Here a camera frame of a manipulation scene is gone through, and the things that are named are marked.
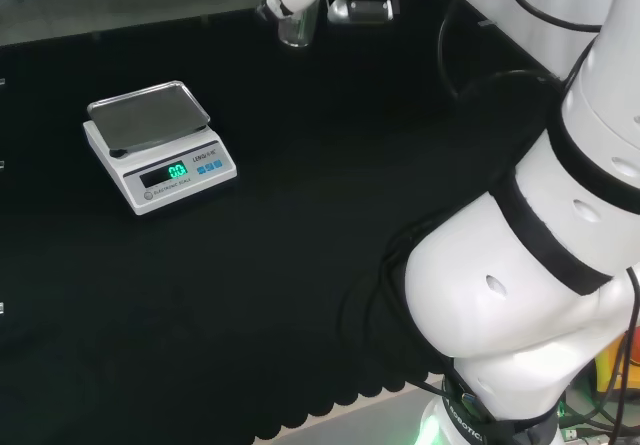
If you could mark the clear glass beaker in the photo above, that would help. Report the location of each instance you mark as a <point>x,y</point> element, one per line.
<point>298,30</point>

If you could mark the white electronic balance steel pan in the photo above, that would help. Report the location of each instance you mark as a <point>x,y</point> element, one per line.
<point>165,165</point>

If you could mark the black bench cloth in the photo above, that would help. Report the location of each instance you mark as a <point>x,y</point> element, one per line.
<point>280,245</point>

